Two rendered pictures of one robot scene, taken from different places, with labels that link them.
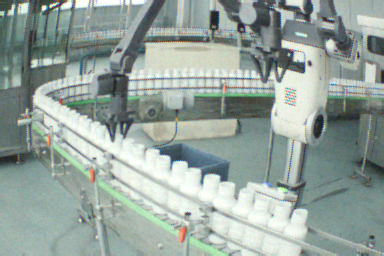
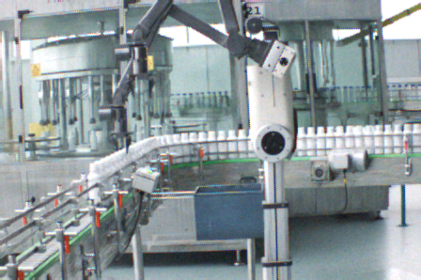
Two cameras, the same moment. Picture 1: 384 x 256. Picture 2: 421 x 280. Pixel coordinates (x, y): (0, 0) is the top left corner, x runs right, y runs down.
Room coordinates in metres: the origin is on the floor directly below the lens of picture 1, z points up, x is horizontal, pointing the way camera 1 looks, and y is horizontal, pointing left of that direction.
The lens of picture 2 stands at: (-1.21, -2.80, 1.41)
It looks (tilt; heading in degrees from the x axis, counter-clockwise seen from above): 3 degrees down; 44
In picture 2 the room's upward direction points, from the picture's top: 3 degrees counter-clockwise
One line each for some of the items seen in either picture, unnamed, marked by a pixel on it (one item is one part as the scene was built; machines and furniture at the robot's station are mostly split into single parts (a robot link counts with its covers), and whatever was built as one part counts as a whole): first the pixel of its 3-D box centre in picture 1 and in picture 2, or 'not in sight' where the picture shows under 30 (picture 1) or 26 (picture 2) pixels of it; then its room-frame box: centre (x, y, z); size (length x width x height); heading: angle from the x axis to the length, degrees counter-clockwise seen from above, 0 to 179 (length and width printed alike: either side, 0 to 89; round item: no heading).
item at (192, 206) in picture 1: (191, 200); not in sight; (1.05, -0.01, 1.08); 0.06 x 0.06 x 0.17
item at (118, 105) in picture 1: (118, 104); (121, 128); (1.31, 0.23, 1.26); 0.10 x 0.07 x 0.07; 131
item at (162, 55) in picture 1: (189, 87); not in sight; (5.76, 0.05, 0.59); 1.10 x 0.62 x 1.18; 113
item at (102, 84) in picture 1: (110, 75); (111, 106); (1.28, 0.25, 1.36); 0.12 x 0.09 x 0.12; 131
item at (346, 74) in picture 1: (347, 71); not in sight; (7.53, -3.10, 0.96); 0.82 x 0.50 x 1.91; 113
